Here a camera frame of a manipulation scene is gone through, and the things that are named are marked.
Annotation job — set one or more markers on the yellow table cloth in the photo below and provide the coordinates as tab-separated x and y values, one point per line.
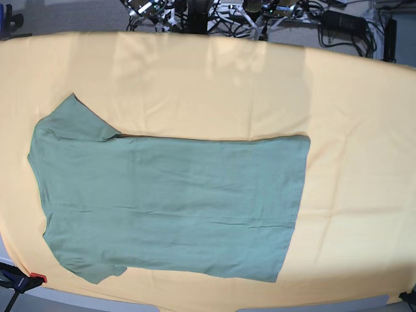
355	234

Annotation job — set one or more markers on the black power adapter brick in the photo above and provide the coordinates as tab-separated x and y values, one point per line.
344	23

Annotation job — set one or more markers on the green T-shirt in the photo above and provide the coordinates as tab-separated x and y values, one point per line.
222	208

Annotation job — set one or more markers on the black clamp right corner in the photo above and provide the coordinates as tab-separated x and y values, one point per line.
409	297

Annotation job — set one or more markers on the red-tipped bar clamp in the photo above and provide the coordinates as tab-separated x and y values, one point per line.
13	278

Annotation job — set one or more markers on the black centre stand post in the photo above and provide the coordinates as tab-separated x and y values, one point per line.
197	18

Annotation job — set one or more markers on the black box far right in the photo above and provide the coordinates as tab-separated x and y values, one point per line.
390	39

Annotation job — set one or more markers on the blue black device top-left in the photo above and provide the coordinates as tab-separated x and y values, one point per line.
10	23

